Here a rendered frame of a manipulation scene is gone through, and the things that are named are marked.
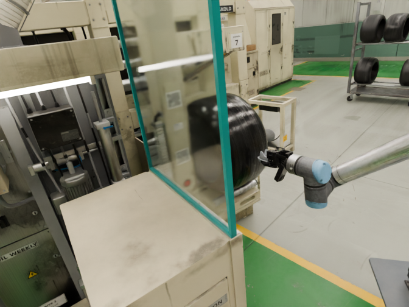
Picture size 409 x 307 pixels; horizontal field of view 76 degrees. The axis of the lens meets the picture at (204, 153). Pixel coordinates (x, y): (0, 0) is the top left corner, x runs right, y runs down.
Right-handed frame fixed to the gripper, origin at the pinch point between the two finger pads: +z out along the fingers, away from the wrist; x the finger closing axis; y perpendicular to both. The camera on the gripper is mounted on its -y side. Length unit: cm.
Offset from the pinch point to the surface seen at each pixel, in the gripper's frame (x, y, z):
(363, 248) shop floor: -100, -116, -4
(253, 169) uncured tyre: 2.7, -5.9, 3.0
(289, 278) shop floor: -31, -114, 16
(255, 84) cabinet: -352, -24, 366
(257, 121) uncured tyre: -4.8, 18.1, 4.2
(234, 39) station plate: -27, 60, 40
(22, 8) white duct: 78, 83, 41
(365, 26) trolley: -491, 57, 195
